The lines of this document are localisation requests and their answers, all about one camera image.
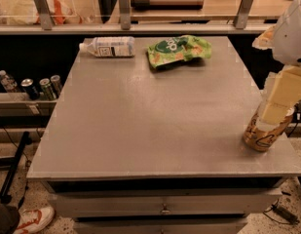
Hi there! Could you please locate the upper grey drawer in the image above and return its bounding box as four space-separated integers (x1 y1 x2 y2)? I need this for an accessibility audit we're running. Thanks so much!
49 188 282 218

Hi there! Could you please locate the grey drawer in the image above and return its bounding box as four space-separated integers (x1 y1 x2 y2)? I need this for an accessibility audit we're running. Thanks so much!
49 188 282 218
74 218 247 234

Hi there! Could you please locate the clear plastic water bottle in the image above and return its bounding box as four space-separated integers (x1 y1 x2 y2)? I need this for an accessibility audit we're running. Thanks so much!
79 36 135 58

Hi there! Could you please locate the left metal bracket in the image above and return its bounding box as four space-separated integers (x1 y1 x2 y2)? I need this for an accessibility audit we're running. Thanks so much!
34 0 54 30

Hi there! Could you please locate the orange soda can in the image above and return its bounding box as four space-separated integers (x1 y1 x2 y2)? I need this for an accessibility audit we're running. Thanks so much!
243 108 294 152

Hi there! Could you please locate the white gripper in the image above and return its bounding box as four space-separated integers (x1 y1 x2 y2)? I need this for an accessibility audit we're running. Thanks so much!
252 0 301 125

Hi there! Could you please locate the dark blue soda can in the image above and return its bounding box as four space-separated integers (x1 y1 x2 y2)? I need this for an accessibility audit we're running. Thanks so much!
20 78 40 100

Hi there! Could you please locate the green rice chip bag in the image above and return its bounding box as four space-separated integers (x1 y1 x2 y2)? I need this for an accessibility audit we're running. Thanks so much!
147 35 211 69

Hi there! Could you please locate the black power adapter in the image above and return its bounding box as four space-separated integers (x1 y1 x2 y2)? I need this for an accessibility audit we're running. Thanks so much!
273 205 299 225

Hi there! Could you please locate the small water bottle on shelf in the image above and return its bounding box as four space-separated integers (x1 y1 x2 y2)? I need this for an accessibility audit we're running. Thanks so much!
0 70 19 93

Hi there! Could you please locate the white orange sneaker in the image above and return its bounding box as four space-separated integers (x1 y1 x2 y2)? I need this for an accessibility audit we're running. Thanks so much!
13 206 55 234

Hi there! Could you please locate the black stand leg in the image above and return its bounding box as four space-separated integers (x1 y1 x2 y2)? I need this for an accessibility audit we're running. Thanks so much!
0 132 32 204

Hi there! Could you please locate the middle metal bracket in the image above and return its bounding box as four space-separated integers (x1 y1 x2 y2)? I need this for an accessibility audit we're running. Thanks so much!
119 0 131 30

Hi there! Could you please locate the lower grey drawer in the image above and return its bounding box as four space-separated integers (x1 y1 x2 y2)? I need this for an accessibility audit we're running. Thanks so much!
74 218 247 234

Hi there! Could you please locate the grey side shelf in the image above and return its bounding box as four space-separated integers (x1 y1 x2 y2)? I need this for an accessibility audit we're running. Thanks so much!
0 93 56 117

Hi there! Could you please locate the green soda can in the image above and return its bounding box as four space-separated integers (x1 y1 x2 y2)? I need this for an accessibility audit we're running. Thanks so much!
39 78 56 100

